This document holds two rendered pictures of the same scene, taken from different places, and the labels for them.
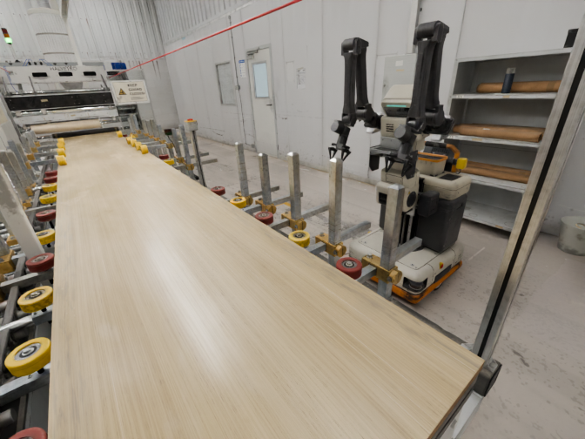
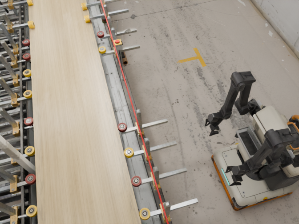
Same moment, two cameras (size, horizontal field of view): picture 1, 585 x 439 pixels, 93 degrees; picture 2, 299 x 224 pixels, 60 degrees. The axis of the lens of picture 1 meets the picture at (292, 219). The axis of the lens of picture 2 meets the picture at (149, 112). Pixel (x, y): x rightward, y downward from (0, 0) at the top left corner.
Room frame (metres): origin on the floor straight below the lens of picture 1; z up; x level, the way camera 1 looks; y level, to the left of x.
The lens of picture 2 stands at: (0.58, -0.24, 2.86)
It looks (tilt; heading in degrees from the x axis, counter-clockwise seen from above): 57 degrees down; 23
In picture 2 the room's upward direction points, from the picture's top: 3 degrees counter-clockwise
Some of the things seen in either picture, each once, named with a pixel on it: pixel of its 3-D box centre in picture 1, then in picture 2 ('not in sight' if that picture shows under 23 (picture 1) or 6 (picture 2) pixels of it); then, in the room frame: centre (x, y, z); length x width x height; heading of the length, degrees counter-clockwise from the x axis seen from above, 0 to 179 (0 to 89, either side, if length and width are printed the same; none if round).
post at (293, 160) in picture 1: (295, 205); (156, 179); (1.18, -0.02, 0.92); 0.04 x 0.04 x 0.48; 36
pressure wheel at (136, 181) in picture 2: (265, 225); (136, 182); (1.12, 0.13, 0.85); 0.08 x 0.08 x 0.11
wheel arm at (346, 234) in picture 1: (335, 239); (170, 208); (1.04, -0.18, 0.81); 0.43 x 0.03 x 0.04; 126
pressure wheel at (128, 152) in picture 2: (238, 209); (129, 154); (1.32, 0.27, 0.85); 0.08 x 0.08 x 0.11
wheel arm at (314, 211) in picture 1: (299, 217); (160, 177); (1.24, -0.03, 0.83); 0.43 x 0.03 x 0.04; 126
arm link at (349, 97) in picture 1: (349, 84); (231, 98); (1.74, -0.37, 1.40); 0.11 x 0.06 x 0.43; 36
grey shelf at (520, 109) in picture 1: (498, 149); not in sight; (2.58, -1.97, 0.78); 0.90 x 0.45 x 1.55; 36
